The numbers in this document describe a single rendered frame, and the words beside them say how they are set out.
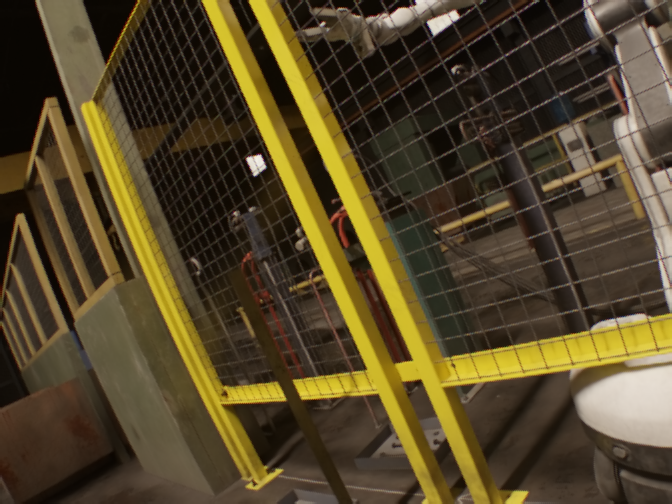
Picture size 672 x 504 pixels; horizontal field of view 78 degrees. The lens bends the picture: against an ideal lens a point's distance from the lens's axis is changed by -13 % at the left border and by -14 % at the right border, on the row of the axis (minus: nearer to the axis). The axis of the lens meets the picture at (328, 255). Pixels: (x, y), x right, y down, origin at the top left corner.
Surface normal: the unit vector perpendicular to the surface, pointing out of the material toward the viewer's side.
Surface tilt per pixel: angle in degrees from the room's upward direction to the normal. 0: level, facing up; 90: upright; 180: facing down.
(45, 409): 90
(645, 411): 58
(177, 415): 90
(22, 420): 90
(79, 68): 90
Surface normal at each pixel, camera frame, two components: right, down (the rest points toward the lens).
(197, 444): 0.62, -0.27
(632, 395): -0.89, -0.33
